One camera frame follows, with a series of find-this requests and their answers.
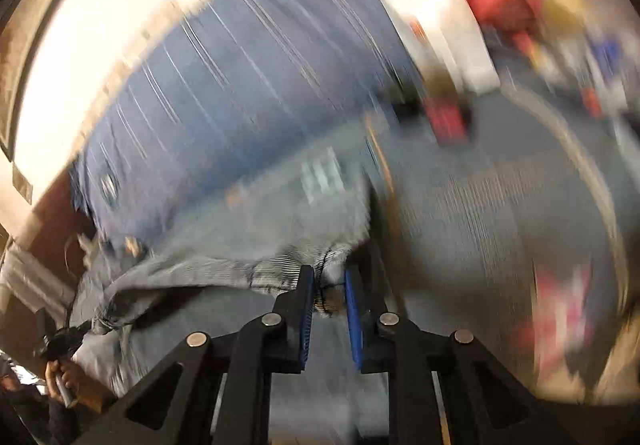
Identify white box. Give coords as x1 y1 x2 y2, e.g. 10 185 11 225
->
360 0 502 94

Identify blue plaid shirt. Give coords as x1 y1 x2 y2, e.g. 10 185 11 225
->
70 0 431 246

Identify person's left hand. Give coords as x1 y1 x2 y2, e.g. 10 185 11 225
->
45 356 110 413

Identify grey denim pants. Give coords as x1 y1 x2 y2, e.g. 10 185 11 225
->
70 225 372 398

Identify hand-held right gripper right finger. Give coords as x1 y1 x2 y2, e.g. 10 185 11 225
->
344 264 581 445

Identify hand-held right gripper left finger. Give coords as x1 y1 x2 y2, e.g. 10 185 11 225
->
75 265 316 445

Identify grey patterned blanket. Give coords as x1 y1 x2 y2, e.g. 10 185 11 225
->
165 75 632 406

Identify white striped cloth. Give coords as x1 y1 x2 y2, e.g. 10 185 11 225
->
0 244 77 322

